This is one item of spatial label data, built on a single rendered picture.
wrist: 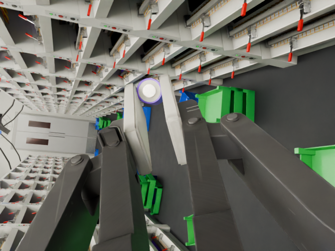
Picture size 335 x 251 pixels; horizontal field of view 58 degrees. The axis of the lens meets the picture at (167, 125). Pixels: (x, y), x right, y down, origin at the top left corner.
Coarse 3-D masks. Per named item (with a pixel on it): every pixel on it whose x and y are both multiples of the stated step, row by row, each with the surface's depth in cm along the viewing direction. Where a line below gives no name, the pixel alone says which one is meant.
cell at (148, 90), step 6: (150, 78) 21; (138, 84) 21; (144, 84) 21; (150, 84) 21; (156, 84) 21; (138, 90) 21; (144, 90) 21; (150, 90) 21; (156, 90) 21; (138, 96) 21; (144, 96) 21; (150, 96) 21; (156, 96) 21; (144, 102) 21; (150, 102) 21; (156, 102) 21
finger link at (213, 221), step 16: (192, 128) 14; (192, 144) 13; (208, 144) 13; (192, 160) 12; (208, 160) 12; (192, 176) 11; (208, 176) 11; (192, 192) 11; (208, 192) 10; (224, 192) 10; (192, 208) 10; (208, 208) 10; (224, 208) 10; (192, 224) 9; (208, 224) 9; (224, 224) 8; (208, 240) 8; (224, 240) 8; (240, 240) 8
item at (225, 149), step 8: (184, 104) 18; (192, 104) 18; (184, 112) 17; (192, 112) 17; (200, 112) 17; (184, 120) 16; (208, 128) 15; (216, 128) 15; (216, 136) 14; (224, 136) 14; (216, 144) 14; (224, 144) 14; (232, 144) 14; (216, 152) 15; (224, 152) 15; (232, 152) 14; (240, 152) 14
